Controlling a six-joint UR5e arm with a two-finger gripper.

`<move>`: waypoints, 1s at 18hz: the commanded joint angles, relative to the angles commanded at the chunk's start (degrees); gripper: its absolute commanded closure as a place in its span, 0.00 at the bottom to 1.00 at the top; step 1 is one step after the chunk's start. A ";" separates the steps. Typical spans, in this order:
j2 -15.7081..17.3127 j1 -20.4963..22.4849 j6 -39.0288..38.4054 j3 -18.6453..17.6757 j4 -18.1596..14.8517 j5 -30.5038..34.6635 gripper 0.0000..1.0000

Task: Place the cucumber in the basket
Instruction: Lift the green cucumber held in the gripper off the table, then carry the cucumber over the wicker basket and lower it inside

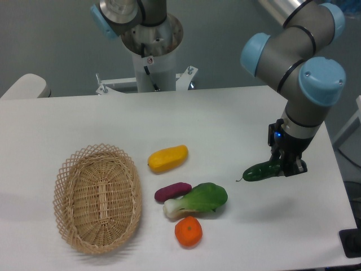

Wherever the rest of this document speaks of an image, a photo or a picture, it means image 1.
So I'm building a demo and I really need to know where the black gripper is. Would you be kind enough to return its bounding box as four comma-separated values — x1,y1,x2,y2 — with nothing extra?
268,119,312,177

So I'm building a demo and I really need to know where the green toy cucumber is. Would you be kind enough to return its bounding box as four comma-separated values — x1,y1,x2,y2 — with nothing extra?
237,160,281,182

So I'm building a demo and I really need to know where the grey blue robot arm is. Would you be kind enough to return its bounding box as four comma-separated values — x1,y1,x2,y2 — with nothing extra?
90,1,346,182

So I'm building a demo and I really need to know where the woven wicker basket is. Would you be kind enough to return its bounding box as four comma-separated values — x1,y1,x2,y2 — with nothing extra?
53,143,142,254

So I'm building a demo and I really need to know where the green toy bok choy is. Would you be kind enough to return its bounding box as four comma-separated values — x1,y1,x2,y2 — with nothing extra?
163,182,228,218

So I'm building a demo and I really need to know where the black device at table edge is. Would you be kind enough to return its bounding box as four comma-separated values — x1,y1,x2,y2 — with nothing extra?
339,228,360,259

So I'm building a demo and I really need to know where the purple toy sweet potato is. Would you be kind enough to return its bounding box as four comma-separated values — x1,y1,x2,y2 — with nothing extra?
154,182,192,203

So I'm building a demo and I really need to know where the orange toy fruit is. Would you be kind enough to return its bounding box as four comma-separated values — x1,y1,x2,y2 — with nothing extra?
174,216,203,248

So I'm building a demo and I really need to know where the yellow toy mango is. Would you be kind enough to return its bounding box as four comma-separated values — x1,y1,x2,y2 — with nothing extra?
147,145,188,173

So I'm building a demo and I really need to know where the white chair armrest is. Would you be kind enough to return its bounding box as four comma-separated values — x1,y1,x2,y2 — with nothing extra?
1,73,51,100

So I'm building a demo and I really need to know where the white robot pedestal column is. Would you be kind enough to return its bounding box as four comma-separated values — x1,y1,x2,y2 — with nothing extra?
121,14,184,93

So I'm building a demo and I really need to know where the white pedestal base bracket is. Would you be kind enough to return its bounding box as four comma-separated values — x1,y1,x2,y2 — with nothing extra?
95,65,199,95

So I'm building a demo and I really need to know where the black cable on pedestal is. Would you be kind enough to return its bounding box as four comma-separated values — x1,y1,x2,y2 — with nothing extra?
140,42,161,92

